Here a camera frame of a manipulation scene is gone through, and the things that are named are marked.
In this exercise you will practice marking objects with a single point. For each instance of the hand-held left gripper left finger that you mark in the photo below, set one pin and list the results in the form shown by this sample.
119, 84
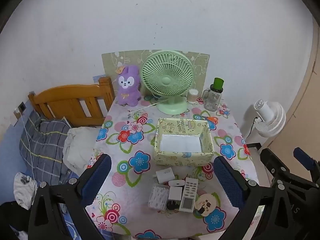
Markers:
97, 177

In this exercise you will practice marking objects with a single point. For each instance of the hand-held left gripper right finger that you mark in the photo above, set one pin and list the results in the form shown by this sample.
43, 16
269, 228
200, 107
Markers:
227, 182

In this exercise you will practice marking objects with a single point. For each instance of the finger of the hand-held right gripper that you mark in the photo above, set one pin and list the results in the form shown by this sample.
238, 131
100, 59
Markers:
272, 165
303, 157

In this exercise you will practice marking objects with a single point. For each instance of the beige cartoon pocket mirror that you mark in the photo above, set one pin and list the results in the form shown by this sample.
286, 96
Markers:
207, 202

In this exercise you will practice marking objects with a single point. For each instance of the white remote control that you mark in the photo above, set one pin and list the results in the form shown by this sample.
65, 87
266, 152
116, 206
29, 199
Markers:
188, 192

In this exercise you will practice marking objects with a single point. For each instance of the rounded white case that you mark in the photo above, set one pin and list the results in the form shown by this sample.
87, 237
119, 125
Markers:
176, 183

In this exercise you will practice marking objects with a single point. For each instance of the yellow fabric storage box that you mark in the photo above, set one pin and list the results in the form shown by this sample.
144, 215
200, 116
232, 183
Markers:
180, 158

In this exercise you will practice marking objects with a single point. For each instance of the small white charger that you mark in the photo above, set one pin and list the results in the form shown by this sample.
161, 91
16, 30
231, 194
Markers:
175, 193

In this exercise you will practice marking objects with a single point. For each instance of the clear cotton swab box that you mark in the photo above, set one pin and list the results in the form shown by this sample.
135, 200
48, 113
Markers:
157, 196

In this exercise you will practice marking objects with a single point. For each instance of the white pillow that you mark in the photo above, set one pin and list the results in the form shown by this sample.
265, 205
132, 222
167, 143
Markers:
80, 145

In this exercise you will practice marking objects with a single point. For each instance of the beige door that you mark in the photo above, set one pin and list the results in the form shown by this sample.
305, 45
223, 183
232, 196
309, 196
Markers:
307, 117

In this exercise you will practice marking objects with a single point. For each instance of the white standing fan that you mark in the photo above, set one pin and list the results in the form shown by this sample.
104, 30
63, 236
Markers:
270, 120

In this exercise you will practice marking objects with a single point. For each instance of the floral tablecloth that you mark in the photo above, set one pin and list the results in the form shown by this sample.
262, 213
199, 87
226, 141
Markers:
140, 160

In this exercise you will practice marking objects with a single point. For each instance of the plaid cushion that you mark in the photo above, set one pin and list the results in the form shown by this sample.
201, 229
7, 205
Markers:
45, 142

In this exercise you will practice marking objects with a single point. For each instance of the orange scissors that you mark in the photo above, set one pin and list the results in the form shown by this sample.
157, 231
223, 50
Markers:
212, 119

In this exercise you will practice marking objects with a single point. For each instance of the white stained cloth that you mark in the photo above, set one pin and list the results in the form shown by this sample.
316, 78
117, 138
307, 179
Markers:
23, 190

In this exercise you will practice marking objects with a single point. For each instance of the glass mug with green lid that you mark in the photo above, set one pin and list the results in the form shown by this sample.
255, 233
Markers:
212, 100

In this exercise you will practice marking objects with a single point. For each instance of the wooden bed headboard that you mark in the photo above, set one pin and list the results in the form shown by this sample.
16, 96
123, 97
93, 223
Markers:
62, 97

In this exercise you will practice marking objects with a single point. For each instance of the purple plush bunny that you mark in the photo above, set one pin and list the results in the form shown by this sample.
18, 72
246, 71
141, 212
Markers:
128, 90

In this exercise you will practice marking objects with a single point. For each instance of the cotton swab jar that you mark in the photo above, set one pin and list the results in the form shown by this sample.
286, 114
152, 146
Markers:
193, 96

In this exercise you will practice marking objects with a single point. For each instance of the black cloth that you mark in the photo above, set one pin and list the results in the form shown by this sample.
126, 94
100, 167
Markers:
12, 217

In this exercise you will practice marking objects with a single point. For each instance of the green desk fan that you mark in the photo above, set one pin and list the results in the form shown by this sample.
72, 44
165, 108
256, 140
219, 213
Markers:
166, 80

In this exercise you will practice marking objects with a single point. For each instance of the blue wall poster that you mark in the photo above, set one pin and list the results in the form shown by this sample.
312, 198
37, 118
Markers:
96, 78

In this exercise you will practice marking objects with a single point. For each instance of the green patterned wall sheet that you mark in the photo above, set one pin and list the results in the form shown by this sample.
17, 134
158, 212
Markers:
200, 65

